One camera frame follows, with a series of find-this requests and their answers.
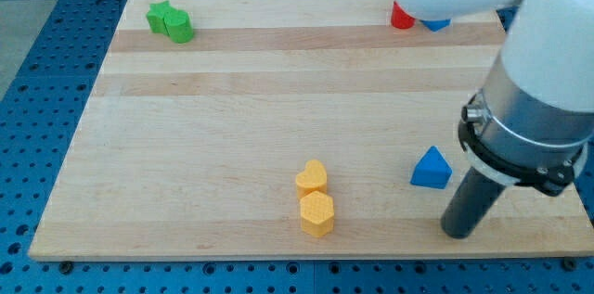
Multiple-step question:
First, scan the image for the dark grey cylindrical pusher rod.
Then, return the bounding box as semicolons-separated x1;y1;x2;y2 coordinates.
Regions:
440;167;506;239

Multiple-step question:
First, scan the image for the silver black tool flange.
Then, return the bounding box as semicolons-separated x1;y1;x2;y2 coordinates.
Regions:
458;58;593;197

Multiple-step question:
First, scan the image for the blue triangle block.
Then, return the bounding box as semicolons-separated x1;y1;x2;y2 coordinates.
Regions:
410;146;453;189

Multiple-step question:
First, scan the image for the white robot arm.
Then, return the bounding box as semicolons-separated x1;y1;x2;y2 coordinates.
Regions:
394;0;593;238

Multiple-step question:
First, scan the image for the blue block at top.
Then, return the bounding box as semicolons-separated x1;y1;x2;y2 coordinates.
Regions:
421;19;451;32

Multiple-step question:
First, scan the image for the yellow hexagon block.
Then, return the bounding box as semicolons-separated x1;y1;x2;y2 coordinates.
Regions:
300;191;335;237

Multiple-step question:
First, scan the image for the yellow heart block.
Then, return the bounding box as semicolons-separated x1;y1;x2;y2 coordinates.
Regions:
295;160;328;199

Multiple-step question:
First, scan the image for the red block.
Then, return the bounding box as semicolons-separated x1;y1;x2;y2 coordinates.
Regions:
391;1;416;30

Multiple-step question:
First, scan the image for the wooden board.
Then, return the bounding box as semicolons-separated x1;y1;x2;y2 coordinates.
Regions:
29;0;593;262

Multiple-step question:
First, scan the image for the green cylinder block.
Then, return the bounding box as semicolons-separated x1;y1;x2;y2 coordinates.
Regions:
163;9;194;44

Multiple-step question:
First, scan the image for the green star block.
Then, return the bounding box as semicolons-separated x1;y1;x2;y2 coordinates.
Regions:
146;0;174;36

